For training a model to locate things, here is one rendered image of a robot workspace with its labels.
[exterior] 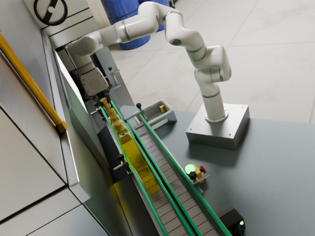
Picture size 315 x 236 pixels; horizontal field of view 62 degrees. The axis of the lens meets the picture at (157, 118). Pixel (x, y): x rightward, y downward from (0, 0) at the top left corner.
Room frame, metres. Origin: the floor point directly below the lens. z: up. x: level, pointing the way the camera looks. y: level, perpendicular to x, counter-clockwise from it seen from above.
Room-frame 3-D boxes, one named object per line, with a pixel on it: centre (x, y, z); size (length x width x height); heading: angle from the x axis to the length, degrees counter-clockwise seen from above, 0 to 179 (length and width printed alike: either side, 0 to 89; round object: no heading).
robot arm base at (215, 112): (1.11, -0.31, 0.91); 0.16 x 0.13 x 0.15; 146
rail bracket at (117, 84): (1.86, 0.21, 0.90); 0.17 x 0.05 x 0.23; 100
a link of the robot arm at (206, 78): (1.10, -0.31, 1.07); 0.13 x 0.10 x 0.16; 57
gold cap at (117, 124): (0.91, 0.16, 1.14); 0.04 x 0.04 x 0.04
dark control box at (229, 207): (0.54, -0.10, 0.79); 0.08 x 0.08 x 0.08; 10
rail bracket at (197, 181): (0.65, -0.06, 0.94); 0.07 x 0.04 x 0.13; 100
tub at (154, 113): (1.36, 0.02, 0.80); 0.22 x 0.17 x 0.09; 100
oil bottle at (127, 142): (0.91, 0.16, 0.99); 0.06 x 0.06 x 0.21; 11
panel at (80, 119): (1.32, 0.37, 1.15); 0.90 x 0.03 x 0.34; 10
